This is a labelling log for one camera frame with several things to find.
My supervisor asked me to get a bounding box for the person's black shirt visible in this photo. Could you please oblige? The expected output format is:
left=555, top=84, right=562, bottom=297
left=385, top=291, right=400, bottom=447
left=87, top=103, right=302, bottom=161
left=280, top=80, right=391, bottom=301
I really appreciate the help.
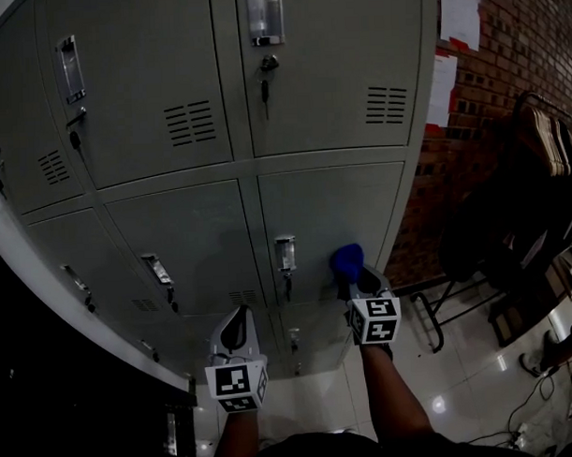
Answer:
left=255, top=422, right=538, bottom=457

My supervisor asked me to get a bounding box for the black floor cable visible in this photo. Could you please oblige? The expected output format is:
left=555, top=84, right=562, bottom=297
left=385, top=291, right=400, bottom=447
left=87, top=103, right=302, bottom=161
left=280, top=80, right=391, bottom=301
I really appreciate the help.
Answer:
left=463, top=374, right=572, bottom=447

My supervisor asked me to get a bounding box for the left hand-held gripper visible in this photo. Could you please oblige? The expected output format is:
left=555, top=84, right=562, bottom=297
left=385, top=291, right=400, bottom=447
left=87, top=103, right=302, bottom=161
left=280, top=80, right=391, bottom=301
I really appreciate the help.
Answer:
left=202, top=303, right=271, bottom=414

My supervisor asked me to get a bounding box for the blue cloth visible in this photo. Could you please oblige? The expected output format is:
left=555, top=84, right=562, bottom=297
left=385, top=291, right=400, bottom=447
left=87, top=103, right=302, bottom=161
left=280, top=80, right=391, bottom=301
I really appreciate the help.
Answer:
left=328, top=242, right=367, bottom=300

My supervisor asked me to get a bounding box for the set of chrome recessed handles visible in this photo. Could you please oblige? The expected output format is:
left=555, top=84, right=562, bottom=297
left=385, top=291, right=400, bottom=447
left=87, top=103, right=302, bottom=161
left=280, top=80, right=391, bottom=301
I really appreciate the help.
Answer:
left=0, top=0, right=301, bottom=370

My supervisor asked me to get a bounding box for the row of wooden hangers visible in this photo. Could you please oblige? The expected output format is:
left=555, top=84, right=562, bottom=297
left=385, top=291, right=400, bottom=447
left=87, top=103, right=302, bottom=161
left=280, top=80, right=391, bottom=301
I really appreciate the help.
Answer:
left=520, top=104, right=572, bottom=181

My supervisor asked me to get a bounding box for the large white wall paper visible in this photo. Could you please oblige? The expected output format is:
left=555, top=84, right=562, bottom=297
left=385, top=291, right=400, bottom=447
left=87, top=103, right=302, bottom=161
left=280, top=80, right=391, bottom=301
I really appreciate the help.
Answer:
left=439, top=0, right=485, bottom=53

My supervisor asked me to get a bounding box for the person's left forearm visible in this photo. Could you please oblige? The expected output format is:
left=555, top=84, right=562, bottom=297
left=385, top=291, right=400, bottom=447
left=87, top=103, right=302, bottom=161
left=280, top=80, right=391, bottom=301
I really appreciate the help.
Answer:
left=212, top=408, right=262, bottom=457

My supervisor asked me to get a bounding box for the grey metal locker door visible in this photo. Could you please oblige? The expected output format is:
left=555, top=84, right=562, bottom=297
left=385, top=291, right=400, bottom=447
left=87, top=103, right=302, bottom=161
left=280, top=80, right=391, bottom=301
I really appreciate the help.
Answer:
left=256, top=161, right=410, bottom=309

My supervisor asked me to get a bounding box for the small white wall paper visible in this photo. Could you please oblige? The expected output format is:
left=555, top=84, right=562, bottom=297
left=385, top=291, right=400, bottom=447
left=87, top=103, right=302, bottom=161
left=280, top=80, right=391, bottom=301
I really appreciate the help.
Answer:
left=424, top=52, right=461, bottom=128

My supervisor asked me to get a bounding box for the black box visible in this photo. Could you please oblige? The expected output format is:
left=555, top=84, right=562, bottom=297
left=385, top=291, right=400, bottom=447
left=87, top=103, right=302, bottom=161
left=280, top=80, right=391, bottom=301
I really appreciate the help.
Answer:
left=485, top=302, right=525, bottom=348

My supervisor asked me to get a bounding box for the set of locks with keys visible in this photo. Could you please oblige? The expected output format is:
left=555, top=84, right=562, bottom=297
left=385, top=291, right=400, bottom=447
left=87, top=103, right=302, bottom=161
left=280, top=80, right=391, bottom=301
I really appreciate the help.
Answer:
left=0, top=52, right=301, bottom=387

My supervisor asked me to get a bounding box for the black side cabinet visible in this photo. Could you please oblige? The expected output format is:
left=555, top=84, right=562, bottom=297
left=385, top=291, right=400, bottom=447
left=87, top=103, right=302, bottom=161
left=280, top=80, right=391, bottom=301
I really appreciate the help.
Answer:
left=0, top=230, right=200, bottom=457

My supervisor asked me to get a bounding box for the white power strip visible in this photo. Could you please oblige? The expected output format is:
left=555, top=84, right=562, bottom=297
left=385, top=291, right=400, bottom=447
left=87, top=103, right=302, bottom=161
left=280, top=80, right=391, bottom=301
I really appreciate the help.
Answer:
left=507, top=422, right=532, bottom=450

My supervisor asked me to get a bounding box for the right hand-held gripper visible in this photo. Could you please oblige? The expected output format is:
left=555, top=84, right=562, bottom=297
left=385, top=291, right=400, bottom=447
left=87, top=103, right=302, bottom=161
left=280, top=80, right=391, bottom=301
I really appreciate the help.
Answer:
left=336, top=264, right=403, bottom=347

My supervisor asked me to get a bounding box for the black metal rack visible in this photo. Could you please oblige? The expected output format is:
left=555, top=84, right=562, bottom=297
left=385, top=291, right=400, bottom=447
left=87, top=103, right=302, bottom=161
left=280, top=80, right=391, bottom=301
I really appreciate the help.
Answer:
left=403, top=89, right=572, bottom=355

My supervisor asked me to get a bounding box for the silver metal door handle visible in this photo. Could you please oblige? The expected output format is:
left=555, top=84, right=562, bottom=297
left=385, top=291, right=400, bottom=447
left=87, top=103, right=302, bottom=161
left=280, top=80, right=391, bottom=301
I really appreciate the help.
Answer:
left=165, top=411, right=179, bottom=457

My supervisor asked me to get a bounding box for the person's right forearm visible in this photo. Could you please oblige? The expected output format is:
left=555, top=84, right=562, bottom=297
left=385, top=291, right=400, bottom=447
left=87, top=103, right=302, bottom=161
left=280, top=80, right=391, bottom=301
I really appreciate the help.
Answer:
left=359, top=342, right=435, bottom=449

